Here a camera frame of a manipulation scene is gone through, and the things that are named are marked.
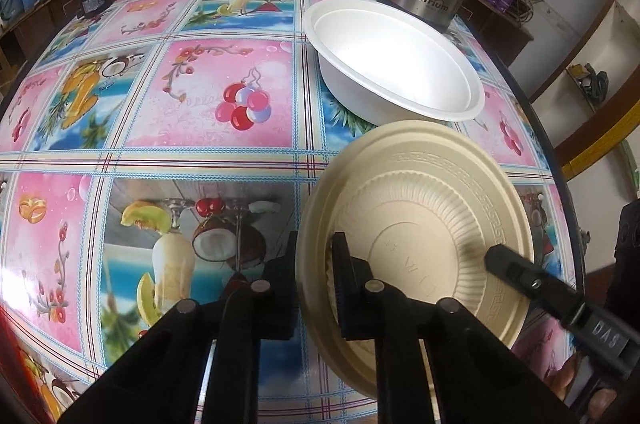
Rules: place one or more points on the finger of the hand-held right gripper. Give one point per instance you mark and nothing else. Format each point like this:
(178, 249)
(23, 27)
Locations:
(525, 276)

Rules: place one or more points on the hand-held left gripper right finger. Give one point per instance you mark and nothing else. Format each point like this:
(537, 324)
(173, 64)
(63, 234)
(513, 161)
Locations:
(344, 286)

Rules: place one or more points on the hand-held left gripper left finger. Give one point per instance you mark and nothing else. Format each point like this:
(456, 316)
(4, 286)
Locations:
(282, 294)

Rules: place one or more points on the beige plastic plate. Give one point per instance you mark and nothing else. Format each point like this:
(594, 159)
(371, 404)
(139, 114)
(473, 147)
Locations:
(425, 204)

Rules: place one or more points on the white paper bowl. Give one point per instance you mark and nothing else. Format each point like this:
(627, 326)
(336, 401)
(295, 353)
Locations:
(395, 54)
(345, 91)

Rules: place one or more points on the printed fruit pattern tablecloth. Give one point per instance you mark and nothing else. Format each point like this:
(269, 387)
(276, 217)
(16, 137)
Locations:
(150, 144)

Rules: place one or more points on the wooden wall shelf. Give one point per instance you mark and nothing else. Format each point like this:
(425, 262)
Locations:
(500, 18)

